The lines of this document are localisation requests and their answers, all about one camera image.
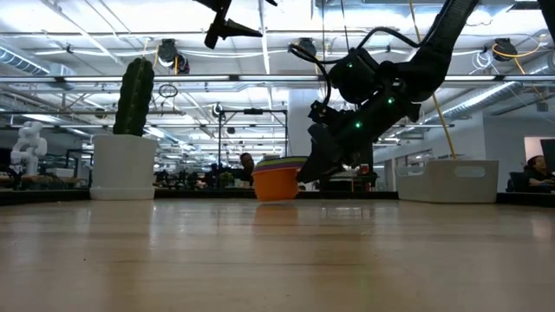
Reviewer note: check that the silver ventilation duct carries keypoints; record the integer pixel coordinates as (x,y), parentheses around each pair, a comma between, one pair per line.
(21,63)

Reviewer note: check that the white hexagonal plant pot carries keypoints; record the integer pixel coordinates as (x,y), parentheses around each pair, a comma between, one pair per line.
(123,169)

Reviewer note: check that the background robot workstation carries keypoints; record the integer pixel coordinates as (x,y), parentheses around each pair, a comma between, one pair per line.
(191,177)

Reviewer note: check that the orange measuring cup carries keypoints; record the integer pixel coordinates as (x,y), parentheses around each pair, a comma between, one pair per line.
(275,186)

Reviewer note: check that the green cactus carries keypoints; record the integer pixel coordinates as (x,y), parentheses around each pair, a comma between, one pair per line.
(134,99)

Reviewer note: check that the black office chair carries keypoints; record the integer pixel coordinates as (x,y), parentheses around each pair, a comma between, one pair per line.
(517,182)

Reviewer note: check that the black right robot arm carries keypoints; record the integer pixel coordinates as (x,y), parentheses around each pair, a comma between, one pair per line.
(438,43)

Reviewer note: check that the black gantry frame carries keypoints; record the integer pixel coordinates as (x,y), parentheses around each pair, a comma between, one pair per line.
(253,111)

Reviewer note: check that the white building column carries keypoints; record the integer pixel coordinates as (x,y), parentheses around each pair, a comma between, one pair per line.
(301,130)

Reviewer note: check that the person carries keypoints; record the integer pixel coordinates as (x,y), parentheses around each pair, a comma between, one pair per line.
(248,162)
(537,167)

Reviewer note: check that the long ceiling light bar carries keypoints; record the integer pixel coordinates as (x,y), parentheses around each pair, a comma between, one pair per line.
(217,78)

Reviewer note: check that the grey plastic basket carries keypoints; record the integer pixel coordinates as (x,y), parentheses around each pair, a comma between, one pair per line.
(446,186)

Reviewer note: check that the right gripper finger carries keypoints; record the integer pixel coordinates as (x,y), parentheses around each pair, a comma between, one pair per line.
(323,156)

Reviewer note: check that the dark wall monitor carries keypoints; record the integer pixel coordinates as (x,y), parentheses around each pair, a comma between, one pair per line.
(550,149)

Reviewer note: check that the black aluminium table frame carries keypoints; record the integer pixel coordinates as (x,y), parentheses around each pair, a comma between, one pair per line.
(195,196)

